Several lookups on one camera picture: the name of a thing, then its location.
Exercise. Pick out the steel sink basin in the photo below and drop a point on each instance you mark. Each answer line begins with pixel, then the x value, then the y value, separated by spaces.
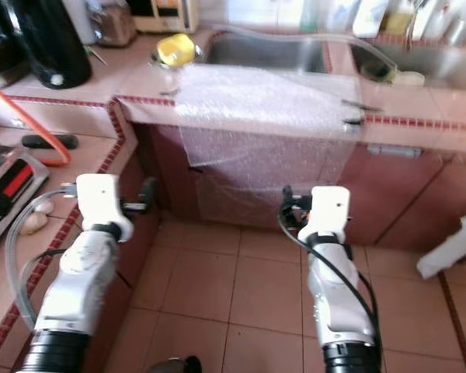
pixel 264 53
pixel 435 66

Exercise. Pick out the pale garlic bulb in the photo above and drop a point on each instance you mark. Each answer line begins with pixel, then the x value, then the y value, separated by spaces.
pixel 40 217

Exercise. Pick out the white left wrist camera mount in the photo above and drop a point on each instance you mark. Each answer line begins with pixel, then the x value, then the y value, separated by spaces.
pixel 101 202

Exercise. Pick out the white plastic bar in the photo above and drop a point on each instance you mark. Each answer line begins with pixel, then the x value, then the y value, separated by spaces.
pixel 450 245

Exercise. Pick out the red and black gas stove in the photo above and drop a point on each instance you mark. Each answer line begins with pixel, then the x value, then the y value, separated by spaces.
pixel 4 194

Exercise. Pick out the jar of brown granules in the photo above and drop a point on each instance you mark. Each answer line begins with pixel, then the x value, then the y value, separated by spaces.
pixel 110 23

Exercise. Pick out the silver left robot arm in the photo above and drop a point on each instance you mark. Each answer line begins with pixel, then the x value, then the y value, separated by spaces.
pixel 81 287

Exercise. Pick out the clear bubble wrap sheet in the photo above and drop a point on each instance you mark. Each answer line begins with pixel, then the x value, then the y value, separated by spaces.
pixel 264 116

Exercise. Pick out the black robot foot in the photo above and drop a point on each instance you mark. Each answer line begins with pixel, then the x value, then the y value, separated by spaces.
pixel 175 365

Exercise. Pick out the black kettle jug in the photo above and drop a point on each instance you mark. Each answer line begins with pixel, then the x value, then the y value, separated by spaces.
pixel 50 39

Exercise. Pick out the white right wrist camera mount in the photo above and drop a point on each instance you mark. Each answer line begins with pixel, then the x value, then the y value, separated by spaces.
pixel 330 211

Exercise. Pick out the yellow plastic cup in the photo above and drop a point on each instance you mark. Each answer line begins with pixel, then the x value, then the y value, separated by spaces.
pixel 175 50

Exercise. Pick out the dark metal pot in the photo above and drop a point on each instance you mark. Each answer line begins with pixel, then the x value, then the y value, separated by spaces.
pixel 0 54

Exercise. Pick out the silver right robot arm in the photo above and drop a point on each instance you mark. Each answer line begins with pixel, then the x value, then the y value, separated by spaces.
pixel 338 303

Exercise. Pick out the cream water ionizer machine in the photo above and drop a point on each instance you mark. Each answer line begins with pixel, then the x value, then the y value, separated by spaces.
pixel 165 15

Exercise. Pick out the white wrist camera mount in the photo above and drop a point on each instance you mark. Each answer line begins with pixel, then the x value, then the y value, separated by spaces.
pixel 330 211
pixel 101 202

